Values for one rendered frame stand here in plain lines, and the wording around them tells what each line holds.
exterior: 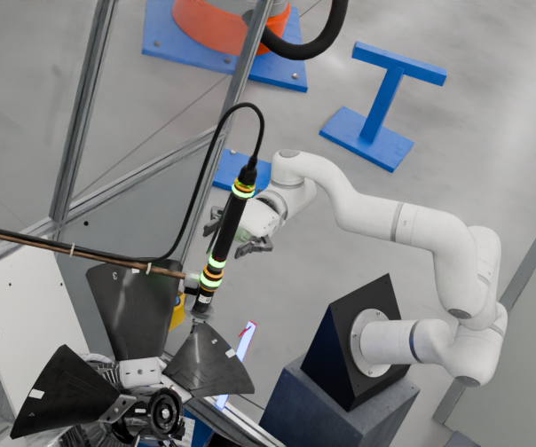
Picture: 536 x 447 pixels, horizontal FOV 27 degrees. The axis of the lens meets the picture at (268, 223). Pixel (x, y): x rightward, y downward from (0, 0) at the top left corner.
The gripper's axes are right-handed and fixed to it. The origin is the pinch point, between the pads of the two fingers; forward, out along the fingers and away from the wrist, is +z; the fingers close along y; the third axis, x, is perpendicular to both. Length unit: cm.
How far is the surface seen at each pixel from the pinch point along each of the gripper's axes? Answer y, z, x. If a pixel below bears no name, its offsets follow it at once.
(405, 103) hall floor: 93, -391, -166
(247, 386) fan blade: -10, -21, -52
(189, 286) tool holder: 2.3, 3.9, -12.8
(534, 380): -61, -179, -121
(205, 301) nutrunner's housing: -1.4, 1.6, -16.0
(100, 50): 70, -42, -7
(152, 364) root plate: 4.2, 5.0, -38.6
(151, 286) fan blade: 14.1, -1.8, -25.2
